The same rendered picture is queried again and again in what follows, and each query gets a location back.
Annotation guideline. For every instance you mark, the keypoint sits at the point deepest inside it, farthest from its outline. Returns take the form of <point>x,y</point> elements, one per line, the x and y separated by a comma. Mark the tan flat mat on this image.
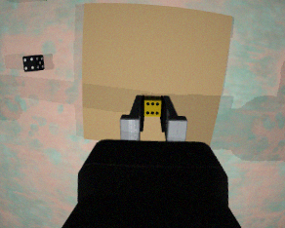
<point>140,49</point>

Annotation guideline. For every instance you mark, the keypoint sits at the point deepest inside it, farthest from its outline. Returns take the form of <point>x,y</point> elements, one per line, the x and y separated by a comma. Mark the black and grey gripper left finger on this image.
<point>131,125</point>

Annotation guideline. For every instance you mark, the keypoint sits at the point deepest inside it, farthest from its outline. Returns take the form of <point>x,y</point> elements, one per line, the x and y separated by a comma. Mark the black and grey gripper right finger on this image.
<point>172,125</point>

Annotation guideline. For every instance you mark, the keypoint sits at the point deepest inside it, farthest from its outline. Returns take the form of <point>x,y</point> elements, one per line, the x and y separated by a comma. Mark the yellow die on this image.
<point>152,106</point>

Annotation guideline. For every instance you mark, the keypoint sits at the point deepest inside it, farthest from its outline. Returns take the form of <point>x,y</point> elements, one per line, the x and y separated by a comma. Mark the black die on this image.
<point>33,63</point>

